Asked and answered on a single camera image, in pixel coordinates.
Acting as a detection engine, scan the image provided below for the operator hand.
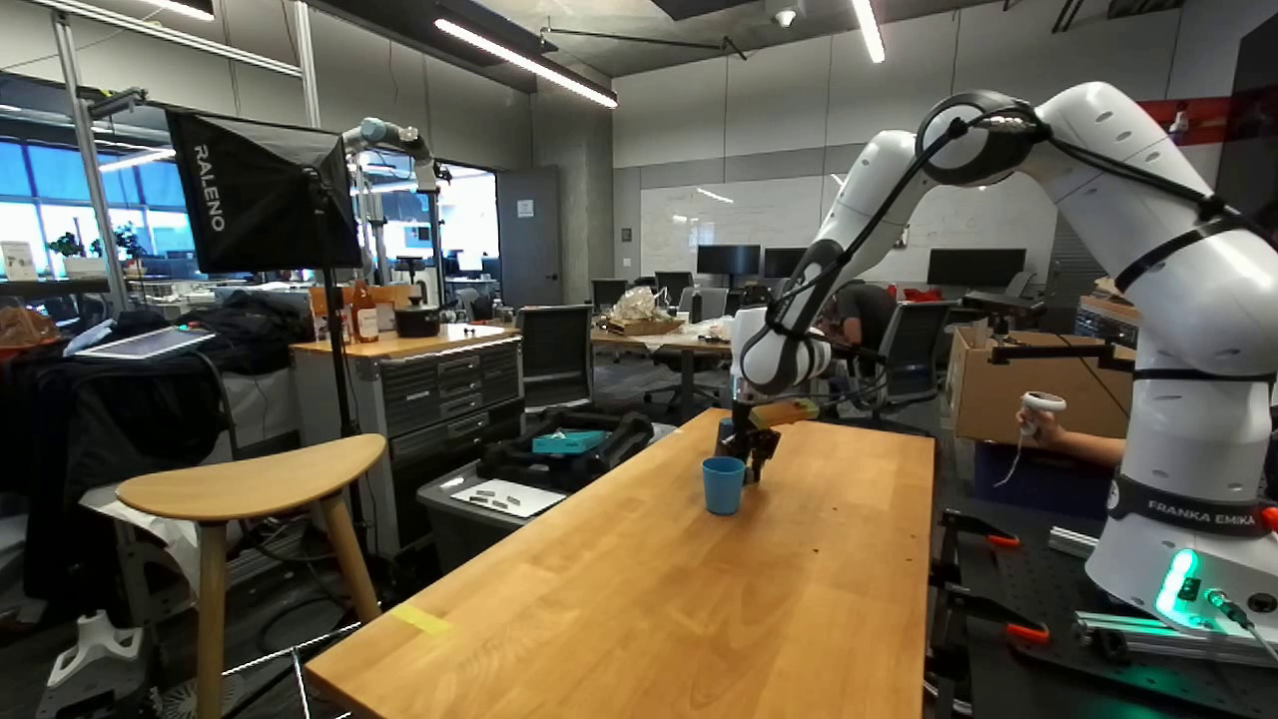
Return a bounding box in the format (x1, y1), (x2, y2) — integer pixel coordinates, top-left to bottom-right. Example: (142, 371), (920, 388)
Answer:
(1015, 409), (1067, 451)

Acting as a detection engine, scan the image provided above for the grey plastic storage bin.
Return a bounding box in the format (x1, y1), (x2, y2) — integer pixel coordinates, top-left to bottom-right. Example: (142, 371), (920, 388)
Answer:
(414, 461), (573, 576)

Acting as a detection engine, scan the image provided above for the aluminium extrusion rail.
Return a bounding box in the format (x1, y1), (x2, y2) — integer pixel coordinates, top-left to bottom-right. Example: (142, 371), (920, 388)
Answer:
(1072, 606), (1278, 673)

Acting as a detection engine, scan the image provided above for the light blue plastic cup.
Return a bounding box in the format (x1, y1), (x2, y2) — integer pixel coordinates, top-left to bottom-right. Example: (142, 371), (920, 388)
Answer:
(699, 451), (753, 521)

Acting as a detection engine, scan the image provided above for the operator forearm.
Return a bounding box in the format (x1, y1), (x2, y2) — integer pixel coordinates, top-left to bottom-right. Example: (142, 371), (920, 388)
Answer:
(1055, 421), (1131, 472)

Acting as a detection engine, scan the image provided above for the black computer monitor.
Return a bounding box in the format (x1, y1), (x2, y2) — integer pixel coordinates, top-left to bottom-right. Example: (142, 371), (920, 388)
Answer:
(926, 244), (1031, 297)
(694, 242), (765, 284)

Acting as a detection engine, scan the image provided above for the long ceiling light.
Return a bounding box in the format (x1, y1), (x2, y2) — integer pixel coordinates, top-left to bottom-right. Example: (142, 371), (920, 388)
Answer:
(428, 12), (622, 118)

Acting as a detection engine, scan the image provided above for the black cloth covered table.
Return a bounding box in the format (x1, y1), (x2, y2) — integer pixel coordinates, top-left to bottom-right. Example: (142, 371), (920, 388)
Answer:
(0, 339), (239, 632)

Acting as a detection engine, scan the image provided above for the white wall whiteboard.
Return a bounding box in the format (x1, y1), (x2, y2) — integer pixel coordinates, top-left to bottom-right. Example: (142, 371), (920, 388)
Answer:
(637, 170), (1072, 284)

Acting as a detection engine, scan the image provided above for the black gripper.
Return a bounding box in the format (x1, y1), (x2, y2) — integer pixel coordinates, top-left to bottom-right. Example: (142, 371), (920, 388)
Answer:
(717, 395), (789, 493)

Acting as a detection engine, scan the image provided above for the grey office chair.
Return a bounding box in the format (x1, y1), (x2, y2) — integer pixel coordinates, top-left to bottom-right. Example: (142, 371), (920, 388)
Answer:
(862, 297), (960, 421)

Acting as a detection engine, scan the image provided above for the small black box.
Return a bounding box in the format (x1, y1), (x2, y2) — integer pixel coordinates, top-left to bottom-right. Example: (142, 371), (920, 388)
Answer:
(391, 303), (446, 339)

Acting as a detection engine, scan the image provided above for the black photo softbox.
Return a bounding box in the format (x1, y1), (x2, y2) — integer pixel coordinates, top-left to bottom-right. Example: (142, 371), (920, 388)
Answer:
(166, 108), (368, 279)

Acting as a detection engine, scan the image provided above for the black bag with teal pouch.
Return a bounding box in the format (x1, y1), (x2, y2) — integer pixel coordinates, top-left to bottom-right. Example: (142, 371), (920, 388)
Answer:
(477, 409), (661, 500)

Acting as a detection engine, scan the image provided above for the white crumpled bag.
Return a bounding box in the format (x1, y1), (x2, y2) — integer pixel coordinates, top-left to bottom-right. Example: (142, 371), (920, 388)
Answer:
(601, 284), (689, 339)

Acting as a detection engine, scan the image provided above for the cluttered wooden desk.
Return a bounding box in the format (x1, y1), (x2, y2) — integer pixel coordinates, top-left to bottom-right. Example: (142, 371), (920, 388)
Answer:
(588, 323), (739, 421)

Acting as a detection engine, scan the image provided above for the black backpack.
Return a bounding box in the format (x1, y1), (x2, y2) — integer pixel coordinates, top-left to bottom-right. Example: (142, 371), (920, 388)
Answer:
(195, 289), (319, 381)

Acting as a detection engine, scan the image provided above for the silver metal pole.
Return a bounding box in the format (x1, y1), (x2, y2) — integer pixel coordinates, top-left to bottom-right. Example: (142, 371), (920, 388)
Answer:
(47, 9), (138, 321)

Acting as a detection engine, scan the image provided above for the brown cardboard box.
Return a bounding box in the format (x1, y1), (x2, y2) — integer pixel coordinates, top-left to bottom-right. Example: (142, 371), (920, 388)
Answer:
(944, 321), (1140, 451)

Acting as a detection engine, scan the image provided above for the black softbox light stand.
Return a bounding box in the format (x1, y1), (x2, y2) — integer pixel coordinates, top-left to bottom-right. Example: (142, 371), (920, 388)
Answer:
(315, 264), (361, 441)

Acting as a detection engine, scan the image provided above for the grey door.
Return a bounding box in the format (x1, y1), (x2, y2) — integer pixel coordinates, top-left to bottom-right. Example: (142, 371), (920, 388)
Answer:
(500, 170), (566, 313)

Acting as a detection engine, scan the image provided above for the grey drawer cabinet wooden top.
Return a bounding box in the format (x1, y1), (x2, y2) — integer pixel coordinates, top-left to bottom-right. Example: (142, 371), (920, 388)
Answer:
(288, 321), (526, 565)

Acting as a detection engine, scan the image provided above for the seated person dark shirt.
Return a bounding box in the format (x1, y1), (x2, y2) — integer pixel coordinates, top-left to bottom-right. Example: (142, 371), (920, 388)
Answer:
(814, 276), (904, 392)

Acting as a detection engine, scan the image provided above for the yellow tape strip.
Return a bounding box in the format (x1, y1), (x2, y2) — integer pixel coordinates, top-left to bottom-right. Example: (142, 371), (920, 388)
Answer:
(391, 605), (461, 640)

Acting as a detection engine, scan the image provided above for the white floor stand foot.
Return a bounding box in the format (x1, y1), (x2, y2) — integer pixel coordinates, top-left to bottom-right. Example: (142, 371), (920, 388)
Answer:
(28, 606), (151, 719)

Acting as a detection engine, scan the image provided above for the white handheld controller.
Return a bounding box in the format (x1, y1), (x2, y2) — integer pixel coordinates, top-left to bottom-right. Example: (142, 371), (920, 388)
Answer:
(1018, 388), (1072, 424)

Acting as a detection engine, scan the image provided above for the wooden stool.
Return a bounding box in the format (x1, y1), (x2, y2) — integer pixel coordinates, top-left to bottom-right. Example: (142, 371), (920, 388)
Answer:
(114, 433), (391, 719)

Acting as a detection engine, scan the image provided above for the red overhead beam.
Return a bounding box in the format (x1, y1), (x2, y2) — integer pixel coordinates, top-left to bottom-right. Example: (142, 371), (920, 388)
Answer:
(1140, 90), (1248, 150)

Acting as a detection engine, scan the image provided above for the orange bottle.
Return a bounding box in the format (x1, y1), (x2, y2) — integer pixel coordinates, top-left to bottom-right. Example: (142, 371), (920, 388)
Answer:
(347, 279), (391, 348)

